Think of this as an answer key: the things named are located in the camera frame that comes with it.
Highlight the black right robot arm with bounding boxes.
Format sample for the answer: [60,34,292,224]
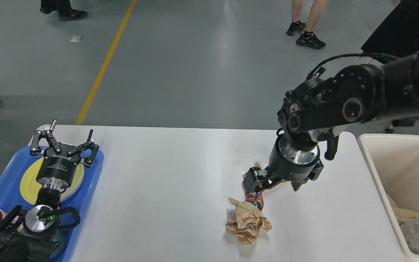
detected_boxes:
[242,51,419,201]

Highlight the crushed red soda can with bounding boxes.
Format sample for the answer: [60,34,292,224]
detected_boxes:
[242,167,265,210]

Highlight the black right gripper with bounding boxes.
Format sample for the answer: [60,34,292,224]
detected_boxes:
[242,135,324,200]

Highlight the black jacket on chair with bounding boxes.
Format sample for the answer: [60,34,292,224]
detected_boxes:
[361,0,419,57]

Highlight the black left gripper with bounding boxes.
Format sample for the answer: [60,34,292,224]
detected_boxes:
[29,119,100,190]

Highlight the white paper cup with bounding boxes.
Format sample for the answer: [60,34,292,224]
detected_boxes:
[254,161,266,170]

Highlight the beige plastic bin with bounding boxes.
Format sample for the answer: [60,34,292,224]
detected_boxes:
[358,134,419,262]

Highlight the person in white shorts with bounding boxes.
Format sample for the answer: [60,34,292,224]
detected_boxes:
[286,0,328,49]

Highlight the blue plastic tray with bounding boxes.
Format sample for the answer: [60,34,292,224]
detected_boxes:
[0,146,104,262]

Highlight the walking person's legs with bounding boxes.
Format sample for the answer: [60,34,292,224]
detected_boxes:
[40,0,88,21]

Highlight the crumpled brown paper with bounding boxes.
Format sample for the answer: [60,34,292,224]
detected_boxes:
[226,198,273,245]

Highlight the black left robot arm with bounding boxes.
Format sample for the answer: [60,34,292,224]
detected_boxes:
[0,119,104,262]

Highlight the yellow plastic plate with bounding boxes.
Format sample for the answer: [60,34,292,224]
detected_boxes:
[20,159,85,204]

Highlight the brown paper bag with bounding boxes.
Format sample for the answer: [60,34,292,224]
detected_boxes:
[386,194,419,225]

